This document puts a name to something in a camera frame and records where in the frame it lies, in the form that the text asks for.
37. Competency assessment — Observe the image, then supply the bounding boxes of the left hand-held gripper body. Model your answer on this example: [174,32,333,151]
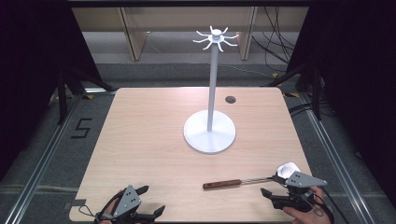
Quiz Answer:
[94,185,157,224]

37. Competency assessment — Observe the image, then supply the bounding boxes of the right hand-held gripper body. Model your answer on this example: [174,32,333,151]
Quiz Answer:
[271,171,329,214]

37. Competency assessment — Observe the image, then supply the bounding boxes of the wooden handled metal ladle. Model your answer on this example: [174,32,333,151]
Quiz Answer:
[202,161,302,191]

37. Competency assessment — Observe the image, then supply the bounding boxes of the person's left hand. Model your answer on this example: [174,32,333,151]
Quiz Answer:
[98,199,121,224]

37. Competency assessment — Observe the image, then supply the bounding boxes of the person's right hand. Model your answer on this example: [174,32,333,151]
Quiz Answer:
[282,186,332,224]

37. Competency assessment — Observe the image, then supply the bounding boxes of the black metal stand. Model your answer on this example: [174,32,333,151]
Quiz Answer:
[261,62,323,121]
[56,65,117,126]

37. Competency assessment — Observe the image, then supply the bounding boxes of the white hook stand rack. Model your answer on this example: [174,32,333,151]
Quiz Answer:
[182,25,240,155]

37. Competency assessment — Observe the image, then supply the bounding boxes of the black curtain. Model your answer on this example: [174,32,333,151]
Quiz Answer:
[285,0,396,217]
[0,0,105,182]

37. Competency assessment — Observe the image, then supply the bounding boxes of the beige wooden furniture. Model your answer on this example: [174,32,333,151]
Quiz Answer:
[71,7,310,62]

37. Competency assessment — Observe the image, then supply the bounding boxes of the metal floor rail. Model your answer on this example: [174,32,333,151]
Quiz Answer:
[298,92,363,224]
[2,94,84,224]

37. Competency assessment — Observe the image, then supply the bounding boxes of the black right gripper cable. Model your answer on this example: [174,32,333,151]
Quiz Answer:
[320,186,351,224]

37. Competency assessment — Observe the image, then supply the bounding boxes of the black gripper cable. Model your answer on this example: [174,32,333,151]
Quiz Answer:
[320,186,351,224]
[78,204,98,219]

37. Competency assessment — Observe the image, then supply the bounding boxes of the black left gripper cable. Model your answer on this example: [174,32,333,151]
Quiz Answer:
[78,204,98,219]

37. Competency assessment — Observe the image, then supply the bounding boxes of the black cables by stand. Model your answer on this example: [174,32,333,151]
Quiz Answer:
[288,102,316,118]

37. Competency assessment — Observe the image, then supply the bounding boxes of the bundle of black floor cables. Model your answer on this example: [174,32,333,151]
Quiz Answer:
[251,7,297,65]

